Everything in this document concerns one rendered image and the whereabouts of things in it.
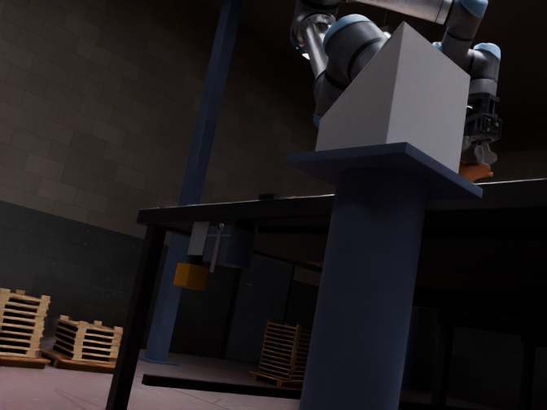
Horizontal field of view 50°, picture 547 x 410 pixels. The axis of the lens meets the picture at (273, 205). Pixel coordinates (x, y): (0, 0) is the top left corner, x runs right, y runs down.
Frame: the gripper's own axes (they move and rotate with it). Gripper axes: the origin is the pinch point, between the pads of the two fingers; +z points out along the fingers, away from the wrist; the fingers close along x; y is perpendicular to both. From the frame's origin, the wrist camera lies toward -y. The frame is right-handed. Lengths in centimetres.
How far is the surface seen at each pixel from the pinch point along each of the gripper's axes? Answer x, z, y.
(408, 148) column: -53, 19, 45
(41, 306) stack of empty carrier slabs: -70, 65, -298
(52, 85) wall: -95, -151, -526
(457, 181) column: -37, 19, 40
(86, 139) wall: -46, -110, -543
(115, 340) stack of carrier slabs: -13, 81, -322
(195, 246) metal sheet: -45, 28, -79
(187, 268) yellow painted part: -47, 37, -76
